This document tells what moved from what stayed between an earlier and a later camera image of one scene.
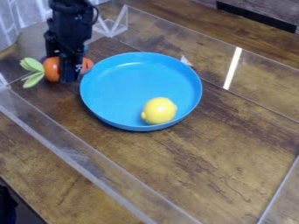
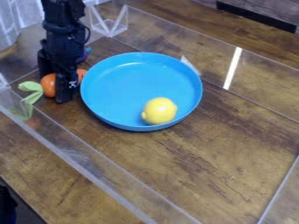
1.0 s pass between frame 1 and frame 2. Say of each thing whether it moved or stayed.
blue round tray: stayed
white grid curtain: stayed
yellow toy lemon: stayed
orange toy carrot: moved
